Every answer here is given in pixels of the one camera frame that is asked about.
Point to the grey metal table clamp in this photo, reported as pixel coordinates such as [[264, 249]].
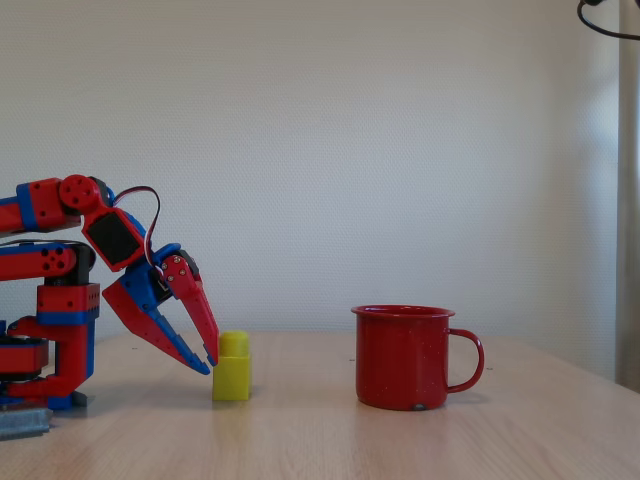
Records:
[[25, 425]]

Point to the yellow-green toy block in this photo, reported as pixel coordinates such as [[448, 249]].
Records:
[[231, 375]]

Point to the red and blue gripper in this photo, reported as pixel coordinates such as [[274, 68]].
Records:
[[145, 284]]

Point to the red enamel mug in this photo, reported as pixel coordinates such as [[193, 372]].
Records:
[[400, 360]]

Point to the grey window frame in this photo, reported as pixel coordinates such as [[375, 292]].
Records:
[[629, 200]]

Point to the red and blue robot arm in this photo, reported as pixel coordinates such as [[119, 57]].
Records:
[[45, 205]]

